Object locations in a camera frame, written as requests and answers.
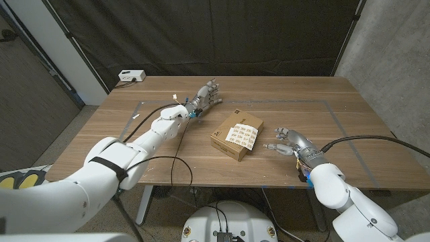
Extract grey table leg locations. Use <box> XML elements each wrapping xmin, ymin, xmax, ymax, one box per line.
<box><xmin>304</xmin><ymin>188</ymin><xmax>329</xmax><ymax>233</ymax></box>
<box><xmin>136</xmin><ymin>185</ymin><xmax>154</xmax><ymax>225</ymax></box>

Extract black backdrop curtain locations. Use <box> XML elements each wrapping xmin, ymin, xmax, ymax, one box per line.
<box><xmin>46</xmin><ymin>0</ymin><xmax>362</xmax><ymax>91</ymax></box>

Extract black power strip cord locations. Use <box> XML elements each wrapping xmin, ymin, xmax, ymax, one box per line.
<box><xmin>114</xmin><ymin>77</ymin><xmax>137</xmax><ymax>89</ymax></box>

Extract brown cardboard box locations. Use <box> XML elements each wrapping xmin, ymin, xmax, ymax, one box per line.
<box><xmin>210</xmin><ymin>108</ymin><xmax>265</xmax><ymax>163</ymax></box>

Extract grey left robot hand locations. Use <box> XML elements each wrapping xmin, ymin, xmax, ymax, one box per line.
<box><xmin>183</xmin><ymin>78</ymin><xmax>224</xmax><ymax>120</ymax></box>

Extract white robot torso base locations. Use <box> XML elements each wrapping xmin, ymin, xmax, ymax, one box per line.
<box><xmin>181</xmin><ymin>200</ymin><xmax>278</xmax><ymax>242</ymax></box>

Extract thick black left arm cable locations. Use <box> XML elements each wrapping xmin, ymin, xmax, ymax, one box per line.
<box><xmin>112</xmin><ymin>102</ymin><xmax>184</xmax><ymax>242</ymax></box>

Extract white power strip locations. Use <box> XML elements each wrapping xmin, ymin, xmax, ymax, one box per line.
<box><xmin>118</xmin><ymin>69</ymin><xmax>146</xmax><ymax>83</ymax></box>

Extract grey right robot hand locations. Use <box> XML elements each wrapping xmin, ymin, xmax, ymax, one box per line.
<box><xmin>263</xmin><ymin>127</ymin><xmax>327</xmax><ymax>170</ymax></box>

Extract black backdrop stand pole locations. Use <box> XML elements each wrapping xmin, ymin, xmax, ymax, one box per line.
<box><xmin>42</xmin><ymin>0</ymin><xmax>111</xmax><ymax>95</ymax></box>
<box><xmin>331</xmin><ymin>0</ymin><xmax>368</xmax><ymax>77</ymax></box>

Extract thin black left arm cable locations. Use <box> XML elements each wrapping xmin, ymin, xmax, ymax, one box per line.
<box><xmin>126</xmin><ymin>117</ymin><xmax>194</xmax><ymax>188</ymax></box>

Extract postage stamp sheet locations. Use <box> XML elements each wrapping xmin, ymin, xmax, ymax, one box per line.
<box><xmin>224</xmin><ymin>123</ymin><xmax>259</xmax><ymax>151</ymax></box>

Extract yellow black foot pedal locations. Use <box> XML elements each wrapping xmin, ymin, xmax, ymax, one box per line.
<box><xmin>16</xmin><ymin>170</ymin><xmax>46</xmax><ymax>188</ymax></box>
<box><xmin>0</xmin><ymin>174</ymin><xmax>17</xmax><ymax>190</ymax></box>

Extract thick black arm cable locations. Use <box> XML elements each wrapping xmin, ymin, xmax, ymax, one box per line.
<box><xmin>320</xmin><ymin>134</ymin><xmax>430</xmax><ymax>159</ymax></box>
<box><xmin>112</xmin><ymin>102</ymin><xmax>184</xmax><ymax>242</ymax></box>

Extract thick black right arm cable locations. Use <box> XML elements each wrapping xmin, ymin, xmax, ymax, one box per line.
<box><xmin>320</xmin><ymin>134</ymin><xmax>430</xmax><ymax>159</ymax></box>

